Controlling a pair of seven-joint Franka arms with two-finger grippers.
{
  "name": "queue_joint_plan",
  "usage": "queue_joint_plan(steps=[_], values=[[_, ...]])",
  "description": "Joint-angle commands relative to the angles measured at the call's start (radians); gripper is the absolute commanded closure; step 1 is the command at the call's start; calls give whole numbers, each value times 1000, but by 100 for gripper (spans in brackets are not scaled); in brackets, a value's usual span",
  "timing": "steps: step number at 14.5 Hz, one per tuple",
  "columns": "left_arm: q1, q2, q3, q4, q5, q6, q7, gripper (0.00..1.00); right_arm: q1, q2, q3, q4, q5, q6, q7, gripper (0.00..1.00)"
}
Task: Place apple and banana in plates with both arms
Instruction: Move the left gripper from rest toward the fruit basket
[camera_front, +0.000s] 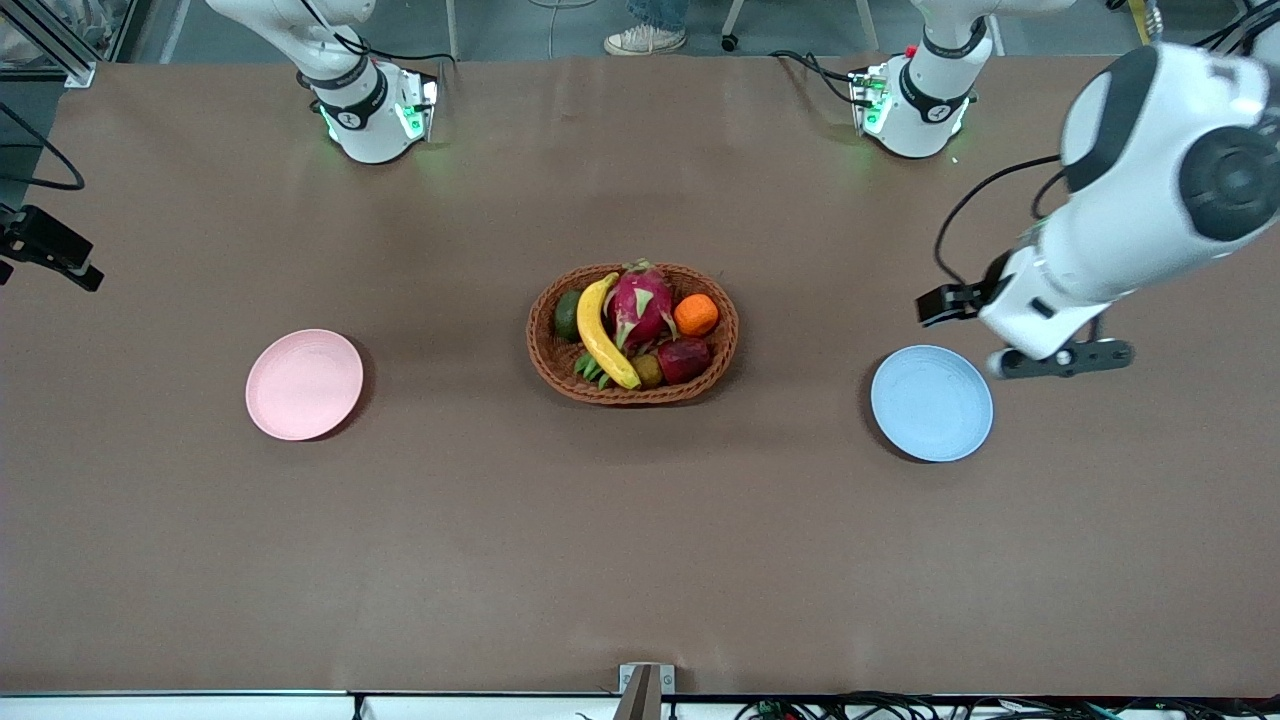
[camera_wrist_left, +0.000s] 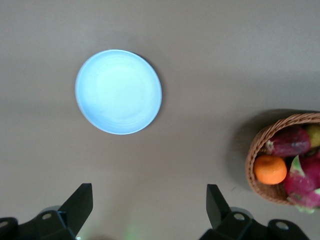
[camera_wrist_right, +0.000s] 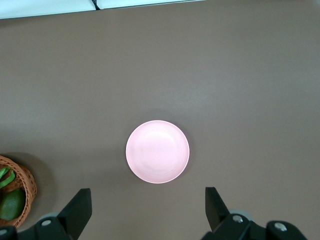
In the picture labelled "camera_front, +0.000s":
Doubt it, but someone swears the orange tangerine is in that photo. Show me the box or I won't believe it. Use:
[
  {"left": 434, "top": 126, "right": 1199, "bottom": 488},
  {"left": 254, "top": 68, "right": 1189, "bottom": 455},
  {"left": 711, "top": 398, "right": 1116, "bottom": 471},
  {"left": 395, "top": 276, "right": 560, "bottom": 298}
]
[{"left": 673, "top": 293, "right": 720, "bottom": 338}]

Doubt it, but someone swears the pink plate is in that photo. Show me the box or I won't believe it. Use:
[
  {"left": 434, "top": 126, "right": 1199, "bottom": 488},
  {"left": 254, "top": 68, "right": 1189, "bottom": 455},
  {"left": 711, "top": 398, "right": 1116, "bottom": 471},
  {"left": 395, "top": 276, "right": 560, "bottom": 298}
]
[{"left": 245, "top": 329, "right": 365, "bottom": 442}]

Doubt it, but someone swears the white sneaker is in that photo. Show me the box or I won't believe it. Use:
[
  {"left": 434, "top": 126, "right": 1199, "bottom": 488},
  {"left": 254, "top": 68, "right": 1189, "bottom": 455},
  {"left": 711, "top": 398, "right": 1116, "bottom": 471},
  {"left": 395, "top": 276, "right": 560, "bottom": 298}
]
[{"left": 604, "top": 24, "right": 688, "bottom": 57}]

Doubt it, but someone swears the black arm base cable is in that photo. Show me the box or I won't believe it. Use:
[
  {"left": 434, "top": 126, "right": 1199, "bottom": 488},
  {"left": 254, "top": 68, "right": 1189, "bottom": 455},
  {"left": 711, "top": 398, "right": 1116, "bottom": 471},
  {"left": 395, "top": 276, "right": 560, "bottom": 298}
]
[
  {"left": 300, "top": 0, "right": 458, "bottom": 68},
  {"left": 768, "top": 48, "right": 871, "bottom": 106}
]

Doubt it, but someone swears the blue jeans leg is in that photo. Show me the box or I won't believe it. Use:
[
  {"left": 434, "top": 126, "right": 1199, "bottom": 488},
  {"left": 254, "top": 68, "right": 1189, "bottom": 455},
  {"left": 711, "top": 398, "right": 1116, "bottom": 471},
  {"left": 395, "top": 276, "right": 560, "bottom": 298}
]
[{"left": 627, "top": 0, "right": 691, "bottom": 31}]

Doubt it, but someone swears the yellow banana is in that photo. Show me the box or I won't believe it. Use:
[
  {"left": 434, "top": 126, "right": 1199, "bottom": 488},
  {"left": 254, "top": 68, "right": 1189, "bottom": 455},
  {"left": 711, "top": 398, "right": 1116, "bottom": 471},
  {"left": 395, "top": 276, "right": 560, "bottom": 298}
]
[{"left": 577, "top": 272, "right": 642, "bottom": 391}]

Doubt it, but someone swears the brown wicker basket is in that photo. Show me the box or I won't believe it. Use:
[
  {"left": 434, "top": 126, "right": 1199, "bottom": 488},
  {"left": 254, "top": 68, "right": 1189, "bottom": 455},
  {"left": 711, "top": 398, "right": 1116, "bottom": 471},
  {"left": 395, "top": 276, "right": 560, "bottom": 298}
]
[{"left": 526, "top": 262, "right": 741, "bottom": 406}]

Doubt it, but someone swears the red apple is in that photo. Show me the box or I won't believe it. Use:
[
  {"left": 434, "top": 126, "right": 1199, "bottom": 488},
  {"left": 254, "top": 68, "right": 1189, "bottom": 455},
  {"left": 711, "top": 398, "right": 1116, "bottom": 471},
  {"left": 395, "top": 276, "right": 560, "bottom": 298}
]
[{"left": 655, "top": 337, "right": 713, "bottom": 387}]

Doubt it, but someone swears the pink dragon fruit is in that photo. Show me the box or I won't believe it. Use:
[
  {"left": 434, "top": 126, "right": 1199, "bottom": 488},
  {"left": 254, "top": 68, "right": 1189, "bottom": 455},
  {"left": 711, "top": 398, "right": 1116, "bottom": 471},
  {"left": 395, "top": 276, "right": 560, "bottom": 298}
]
[{"left": 606, "top": 258, "right": 681, "bottom": 353}]

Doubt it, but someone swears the light blue plate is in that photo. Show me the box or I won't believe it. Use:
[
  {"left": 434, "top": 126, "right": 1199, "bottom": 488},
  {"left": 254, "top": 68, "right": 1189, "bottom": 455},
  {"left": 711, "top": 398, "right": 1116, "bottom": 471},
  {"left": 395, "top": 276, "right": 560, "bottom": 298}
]
[{"left": 870, "top": 345, "right": 995, "bottom": 464}]

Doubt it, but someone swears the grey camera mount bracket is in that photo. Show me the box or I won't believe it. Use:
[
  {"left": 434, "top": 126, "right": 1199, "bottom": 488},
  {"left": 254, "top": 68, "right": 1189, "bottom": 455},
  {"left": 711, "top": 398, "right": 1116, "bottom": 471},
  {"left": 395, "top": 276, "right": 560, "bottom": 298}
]
[{"left": 612, "top": 663, "right": 676, "bottom": 720}]

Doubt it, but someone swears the black cable bundle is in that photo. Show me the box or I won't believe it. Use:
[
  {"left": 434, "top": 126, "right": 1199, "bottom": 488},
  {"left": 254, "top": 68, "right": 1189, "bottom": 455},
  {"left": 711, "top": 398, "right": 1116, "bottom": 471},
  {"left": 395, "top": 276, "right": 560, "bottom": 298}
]
[{"left": 735, "top": 692, "right": 1280, "bottom": 720}]

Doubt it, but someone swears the aluminium frame profile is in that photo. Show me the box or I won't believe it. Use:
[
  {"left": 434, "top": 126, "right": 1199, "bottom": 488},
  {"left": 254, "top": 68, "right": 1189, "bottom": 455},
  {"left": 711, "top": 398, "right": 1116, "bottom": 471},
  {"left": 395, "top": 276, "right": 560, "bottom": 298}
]
[{"left": 0, "top": 0, "right": 136, "bottom": 89}]

